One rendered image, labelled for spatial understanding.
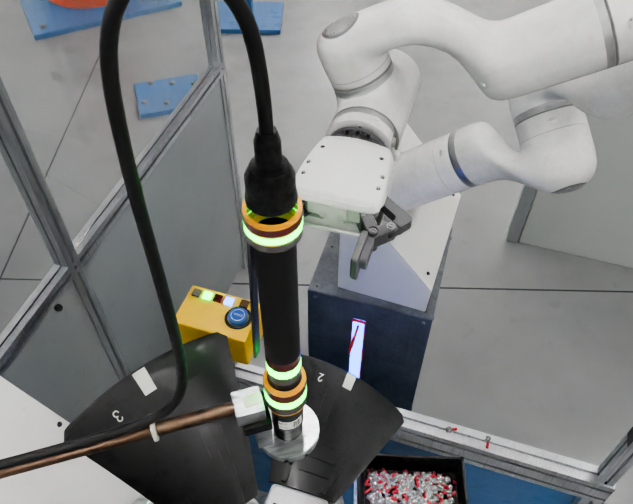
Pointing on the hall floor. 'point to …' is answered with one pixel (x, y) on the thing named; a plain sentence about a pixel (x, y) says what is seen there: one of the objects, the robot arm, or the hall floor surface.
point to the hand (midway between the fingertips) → (316, 251)
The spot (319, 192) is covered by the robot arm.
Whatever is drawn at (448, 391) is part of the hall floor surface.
